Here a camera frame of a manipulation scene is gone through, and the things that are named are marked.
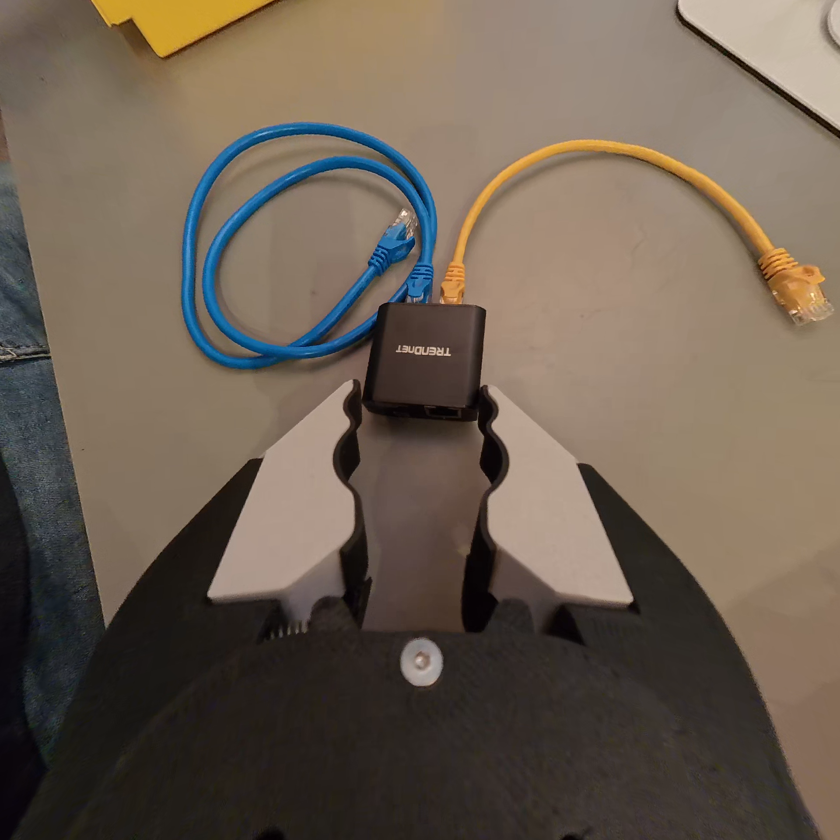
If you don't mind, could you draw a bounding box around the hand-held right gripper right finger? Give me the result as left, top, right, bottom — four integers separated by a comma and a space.
461, 385, 635, 632

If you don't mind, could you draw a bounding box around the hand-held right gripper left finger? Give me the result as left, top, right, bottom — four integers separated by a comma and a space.
206, 379, 371, 627

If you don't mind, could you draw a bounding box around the black network switch box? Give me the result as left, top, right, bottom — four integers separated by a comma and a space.
362, 302, 488, 424

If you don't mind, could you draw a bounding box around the blue ethernet cable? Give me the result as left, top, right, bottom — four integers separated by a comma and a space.
182, 121, 438, 371

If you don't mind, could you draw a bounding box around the yellow ethernet cable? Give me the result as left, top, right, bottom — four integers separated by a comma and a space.
440, 139, 826, 329

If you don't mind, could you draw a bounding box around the yellow bin with black divider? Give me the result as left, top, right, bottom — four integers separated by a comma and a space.
91, 0, 273, 59

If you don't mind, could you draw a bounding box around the person's jeans leg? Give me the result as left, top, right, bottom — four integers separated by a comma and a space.
0, 164, 106, 775

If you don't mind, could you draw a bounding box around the white document stand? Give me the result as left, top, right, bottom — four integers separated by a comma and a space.
677, 0, 840, 137

